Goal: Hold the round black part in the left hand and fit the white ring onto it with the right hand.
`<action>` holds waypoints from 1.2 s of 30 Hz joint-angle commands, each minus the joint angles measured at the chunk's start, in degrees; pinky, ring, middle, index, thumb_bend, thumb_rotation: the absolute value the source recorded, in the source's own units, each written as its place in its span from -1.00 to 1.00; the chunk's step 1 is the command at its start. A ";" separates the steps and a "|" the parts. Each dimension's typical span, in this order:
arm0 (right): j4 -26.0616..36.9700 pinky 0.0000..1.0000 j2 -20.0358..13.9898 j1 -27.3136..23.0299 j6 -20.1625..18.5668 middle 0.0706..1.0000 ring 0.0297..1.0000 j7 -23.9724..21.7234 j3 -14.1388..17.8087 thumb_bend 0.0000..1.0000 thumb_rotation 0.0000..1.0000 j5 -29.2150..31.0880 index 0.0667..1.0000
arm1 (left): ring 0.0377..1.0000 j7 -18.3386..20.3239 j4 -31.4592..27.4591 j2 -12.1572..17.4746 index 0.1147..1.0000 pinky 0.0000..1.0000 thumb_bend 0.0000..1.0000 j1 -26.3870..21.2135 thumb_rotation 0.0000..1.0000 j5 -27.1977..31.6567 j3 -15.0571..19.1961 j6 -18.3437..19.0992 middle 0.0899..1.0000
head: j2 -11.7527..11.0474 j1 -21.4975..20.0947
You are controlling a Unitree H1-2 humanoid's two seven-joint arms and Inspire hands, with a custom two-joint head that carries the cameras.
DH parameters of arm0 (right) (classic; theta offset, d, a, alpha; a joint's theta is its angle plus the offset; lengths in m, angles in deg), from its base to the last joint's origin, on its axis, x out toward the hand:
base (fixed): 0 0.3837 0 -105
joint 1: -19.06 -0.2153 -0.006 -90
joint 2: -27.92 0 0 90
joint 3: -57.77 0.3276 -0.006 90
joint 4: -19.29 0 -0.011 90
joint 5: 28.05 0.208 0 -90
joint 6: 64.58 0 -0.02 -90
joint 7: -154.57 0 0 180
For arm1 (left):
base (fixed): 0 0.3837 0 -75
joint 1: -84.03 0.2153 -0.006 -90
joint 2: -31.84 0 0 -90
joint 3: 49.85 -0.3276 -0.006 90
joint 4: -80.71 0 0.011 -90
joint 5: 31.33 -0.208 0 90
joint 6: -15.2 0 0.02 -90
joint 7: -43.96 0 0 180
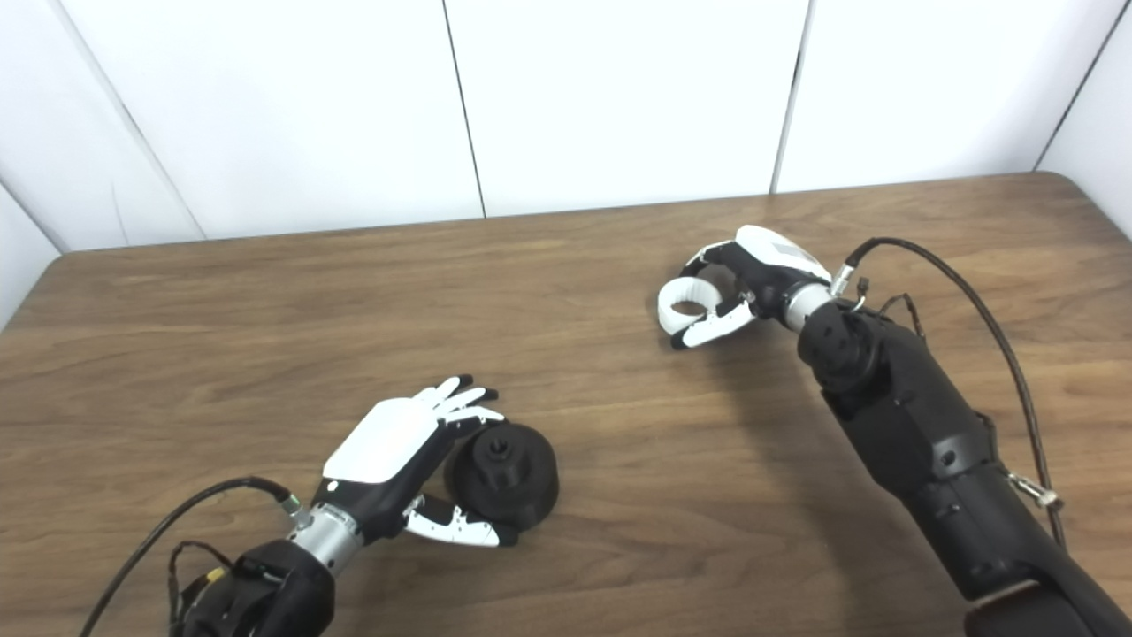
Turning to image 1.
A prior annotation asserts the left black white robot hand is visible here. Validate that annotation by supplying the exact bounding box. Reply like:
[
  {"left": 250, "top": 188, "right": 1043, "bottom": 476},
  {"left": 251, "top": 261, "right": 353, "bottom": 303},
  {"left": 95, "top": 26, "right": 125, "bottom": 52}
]
[{"left": 311, "top": 375, "right": 521, "bottom": 548}]

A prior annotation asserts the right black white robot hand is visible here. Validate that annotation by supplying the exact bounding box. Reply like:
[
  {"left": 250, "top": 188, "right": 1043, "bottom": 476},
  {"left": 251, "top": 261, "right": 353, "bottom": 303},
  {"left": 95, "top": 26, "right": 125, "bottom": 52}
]
[{"left": 669, "top": 225, "right": 834, "bottom": 350}]

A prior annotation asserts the white ring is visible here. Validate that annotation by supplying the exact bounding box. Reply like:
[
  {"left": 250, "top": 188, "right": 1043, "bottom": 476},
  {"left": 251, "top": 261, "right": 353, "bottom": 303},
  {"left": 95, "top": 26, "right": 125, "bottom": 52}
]
[{"left": 657, "top": 276, "right": 737, "bottom": 337}]

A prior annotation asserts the round black part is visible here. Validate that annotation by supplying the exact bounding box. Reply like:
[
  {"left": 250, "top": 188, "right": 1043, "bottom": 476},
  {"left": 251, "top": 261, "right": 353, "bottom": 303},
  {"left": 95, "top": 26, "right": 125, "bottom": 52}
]
[{"left": 444, "top": 421, "right": 561, "bottom": 533}]

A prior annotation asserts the thin black wire loop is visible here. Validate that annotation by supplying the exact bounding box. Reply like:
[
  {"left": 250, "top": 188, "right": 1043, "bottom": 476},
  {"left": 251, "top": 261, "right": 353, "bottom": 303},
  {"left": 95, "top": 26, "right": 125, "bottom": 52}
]
[{"left": 876, "top": 290, "right": 925, "bottom": 342}]

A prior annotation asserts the thick black right wrist cable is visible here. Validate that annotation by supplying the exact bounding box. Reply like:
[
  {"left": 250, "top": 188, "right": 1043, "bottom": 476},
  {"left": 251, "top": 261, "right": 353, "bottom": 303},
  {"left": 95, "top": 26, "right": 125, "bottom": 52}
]
[{"left": 830, "top": 236, "right": 1067, "bottom": 549}]

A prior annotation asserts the thick black wrist cable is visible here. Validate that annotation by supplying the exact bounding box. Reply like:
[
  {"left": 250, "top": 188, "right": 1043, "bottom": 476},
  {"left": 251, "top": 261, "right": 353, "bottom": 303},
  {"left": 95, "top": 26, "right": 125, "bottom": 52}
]
[
  {"left": 80, "top": 476, "right": 312, "bottom": 637},
  {"left": 830, "top": 236, "right": 1067, "bottom": 549}
]

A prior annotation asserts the thick black left wrist cable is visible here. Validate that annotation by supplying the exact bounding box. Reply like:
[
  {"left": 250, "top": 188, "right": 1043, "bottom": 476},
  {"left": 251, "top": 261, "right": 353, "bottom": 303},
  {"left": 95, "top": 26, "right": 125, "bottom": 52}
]
[{"left": 80, "top": 476, "right": 312, "bottom": 637}]

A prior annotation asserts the thin wire with yellow connector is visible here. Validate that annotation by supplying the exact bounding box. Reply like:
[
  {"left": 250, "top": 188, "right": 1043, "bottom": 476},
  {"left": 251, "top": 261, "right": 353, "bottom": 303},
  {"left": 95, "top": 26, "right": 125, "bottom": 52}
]
[{"left": 168, "top": 540, "right": 234, "bottom": 625}]

